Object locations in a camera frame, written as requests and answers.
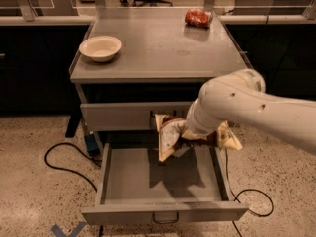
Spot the black floor cable left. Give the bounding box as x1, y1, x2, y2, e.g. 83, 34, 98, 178
43, 141, 103, 194

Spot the black floor cable right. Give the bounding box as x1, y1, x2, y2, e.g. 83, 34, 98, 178
224, 148, 275, 237

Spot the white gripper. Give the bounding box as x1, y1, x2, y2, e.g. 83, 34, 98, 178
181, 99, 222, 140

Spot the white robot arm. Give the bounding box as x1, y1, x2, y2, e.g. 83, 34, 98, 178
187, 69, 316, 154

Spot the closed grey top drawer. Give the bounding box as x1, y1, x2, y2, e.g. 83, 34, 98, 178
80, 102, 191, 131

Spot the red crushed soda can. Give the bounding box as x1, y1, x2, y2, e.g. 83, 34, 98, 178
185, 9, 212, 28

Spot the brown chip bag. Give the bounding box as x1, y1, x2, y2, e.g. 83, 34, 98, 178
155, 114, 243, 162

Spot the blue power adapter box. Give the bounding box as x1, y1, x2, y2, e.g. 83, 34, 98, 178
84, 134, 100, 157

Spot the grey drawer cabinet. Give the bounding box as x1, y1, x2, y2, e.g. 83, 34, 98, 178
68, 6, 253, 227

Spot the black floor cable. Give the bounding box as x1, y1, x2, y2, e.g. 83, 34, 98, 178
224, 148, 275, 237
43, 141, 103, 194

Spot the open grey middle drawer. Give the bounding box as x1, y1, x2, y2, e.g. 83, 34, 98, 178
82, 145, 248, 225

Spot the white ceramic bowl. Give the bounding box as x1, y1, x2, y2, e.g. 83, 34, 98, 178
79, 36, 122, 62

